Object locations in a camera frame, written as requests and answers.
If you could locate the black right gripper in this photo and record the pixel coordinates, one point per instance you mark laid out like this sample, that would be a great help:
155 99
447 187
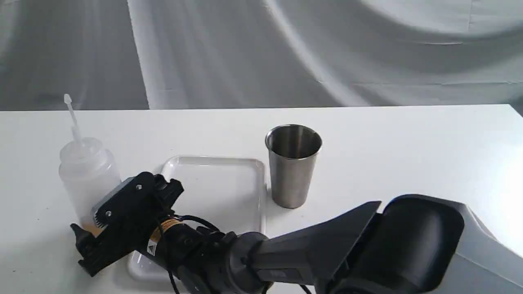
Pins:
128 215

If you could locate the translucent plastic squeeze bottle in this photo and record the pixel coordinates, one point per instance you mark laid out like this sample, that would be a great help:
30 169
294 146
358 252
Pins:
88 172

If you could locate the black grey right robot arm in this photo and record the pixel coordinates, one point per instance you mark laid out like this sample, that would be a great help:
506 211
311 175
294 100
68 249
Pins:
417 245

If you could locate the stainless steel cup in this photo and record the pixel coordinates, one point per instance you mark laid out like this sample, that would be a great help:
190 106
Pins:
292 151

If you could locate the white plastic tray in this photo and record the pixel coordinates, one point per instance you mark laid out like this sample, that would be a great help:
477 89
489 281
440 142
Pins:
230 193

